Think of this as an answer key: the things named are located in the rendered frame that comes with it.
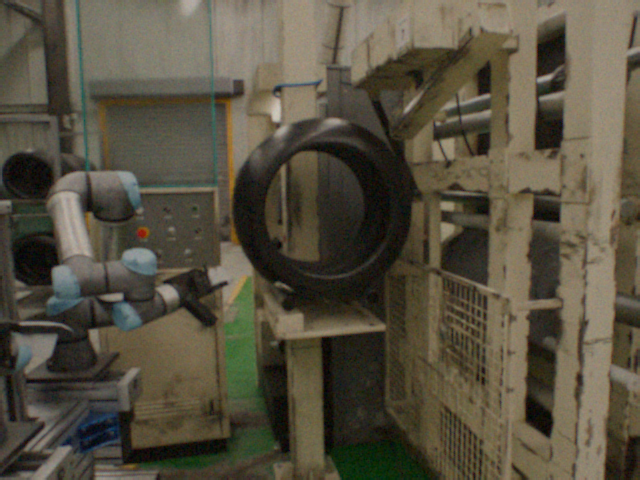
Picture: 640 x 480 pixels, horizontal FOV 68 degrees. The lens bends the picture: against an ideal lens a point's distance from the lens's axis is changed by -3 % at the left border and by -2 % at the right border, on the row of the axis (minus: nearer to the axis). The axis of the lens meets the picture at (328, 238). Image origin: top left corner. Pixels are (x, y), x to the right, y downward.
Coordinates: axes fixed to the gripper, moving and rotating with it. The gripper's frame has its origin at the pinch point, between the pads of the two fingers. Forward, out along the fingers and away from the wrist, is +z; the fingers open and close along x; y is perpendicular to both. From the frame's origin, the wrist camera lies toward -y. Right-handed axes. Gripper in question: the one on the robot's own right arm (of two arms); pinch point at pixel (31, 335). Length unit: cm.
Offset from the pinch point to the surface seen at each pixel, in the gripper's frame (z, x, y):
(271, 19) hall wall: -453, -836, -488
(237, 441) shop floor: -64, -158, 85
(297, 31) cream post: -15, -112, -95
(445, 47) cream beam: 46, -82, -70
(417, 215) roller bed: 26, -142, -28
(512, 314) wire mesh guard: 65, -75, 0
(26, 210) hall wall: -940, -649, -65
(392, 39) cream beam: 29, -89, -77
